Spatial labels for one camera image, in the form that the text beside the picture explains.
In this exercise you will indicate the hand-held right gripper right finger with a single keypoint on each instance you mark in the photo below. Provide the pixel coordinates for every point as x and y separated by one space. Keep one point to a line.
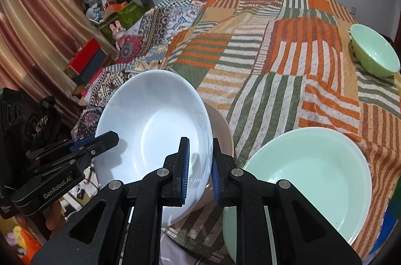
216 180

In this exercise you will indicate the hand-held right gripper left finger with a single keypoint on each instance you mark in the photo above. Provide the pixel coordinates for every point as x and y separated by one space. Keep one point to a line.
184 171

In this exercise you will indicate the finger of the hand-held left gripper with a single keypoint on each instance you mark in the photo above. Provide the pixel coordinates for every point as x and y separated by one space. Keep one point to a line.
81 158
100 141

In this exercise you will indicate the brown plate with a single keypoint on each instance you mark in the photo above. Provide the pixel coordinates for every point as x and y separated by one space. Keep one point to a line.
222 133

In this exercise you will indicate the white plate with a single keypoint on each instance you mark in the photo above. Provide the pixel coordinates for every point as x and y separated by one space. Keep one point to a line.
150 114

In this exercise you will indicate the mint green plate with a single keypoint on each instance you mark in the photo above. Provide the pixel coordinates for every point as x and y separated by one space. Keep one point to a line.
313 171

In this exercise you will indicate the mint green bowl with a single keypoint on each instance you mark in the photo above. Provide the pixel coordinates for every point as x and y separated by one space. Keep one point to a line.
372 48

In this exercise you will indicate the person's left hand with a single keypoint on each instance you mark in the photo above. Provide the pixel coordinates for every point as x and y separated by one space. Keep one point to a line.
54 218

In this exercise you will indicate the dark grey box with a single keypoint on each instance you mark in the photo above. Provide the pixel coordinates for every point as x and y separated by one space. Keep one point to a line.
94 69

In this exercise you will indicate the red box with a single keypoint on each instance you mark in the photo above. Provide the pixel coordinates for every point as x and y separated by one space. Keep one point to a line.
84 55

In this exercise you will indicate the pink bunny toy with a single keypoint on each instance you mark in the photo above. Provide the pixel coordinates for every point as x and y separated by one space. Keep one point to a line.
118 31

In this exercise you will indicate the checkered patterned blanket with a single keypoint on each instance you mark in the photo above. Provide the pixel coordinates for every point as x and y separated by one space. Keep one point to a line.
156 23

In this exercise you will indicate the green cardboard box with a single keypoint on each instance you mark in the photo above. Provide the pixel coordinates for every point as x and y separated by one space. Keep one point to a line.
131 14

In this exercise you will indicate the striped patchwork blanket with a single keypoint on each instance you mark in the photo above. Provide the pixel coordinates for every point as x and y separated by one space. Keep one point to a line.
282 64

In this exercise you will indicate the brown striped curtain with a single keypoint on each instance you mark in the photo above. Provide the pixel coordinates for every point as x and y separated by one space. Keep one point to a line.
37 17

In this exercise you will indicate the wall socket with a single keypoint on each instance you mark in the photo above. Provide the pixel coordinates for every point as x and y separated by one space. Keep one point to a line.
354 10

